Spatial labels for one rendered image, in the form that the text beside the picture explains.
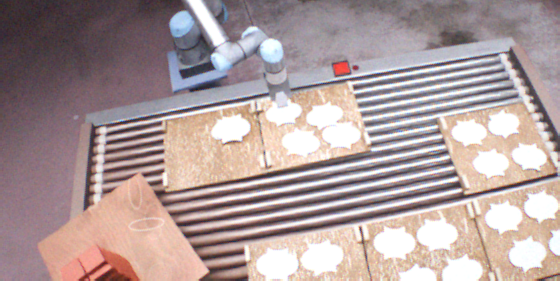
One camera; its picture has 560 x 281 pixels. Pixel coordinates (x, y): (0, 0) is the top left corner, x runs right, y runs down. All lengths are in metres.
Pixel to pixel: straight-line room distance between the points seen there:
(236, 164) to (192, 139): 0.23
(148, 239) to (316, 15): 2.51
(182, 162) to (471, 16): 2.64
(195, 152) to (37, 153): 1.94
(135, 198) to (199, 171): 0.28
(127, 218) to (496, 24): 3.03
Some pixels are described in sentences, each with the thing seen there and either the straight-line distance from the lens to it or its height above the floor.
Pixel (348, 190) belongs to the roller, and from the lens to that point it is 1.78.
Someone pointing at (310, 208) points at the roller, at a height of 0.92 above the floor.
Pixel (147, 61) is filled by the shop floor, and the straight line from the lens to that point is 3.75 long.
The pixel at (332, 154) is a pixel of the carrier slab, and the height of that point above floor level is 0.94.
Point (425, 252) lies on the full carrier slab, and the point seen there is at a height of 0.94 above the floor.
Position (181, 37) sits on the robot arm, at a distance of 2.14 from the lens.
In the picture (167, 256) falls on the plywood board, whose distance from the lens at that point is 1.66.
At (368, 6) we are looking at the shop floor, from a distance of 3.81.
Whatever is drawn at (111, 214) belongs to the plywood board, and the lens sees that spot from 1.81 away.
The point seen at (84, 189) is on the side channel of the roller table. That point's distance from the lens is 2.04.
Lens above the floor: 2.51
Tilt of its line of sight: 55 degrees down
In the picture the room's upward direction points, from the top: 11 degrees counter-clockwise
